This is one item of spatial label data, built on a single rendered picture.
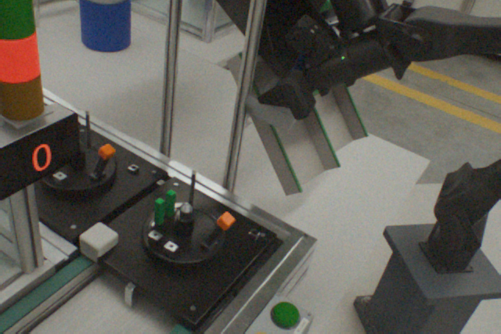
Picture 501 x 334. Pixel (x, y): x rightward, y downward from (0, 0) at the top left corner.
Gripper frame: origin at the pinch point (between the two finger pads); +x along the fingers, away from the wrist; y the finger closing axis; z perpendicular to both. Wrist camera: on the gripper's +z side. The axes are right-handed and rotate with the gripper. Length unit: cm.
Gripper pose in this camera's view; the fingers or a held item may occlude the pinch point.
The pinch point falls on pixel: (282, 87)
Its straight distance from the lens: 78.6
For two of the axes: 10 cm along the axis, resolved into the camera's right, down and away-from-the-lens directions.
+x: -8.1, 2.7, 5.3
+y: -3.7, 4.7, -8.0
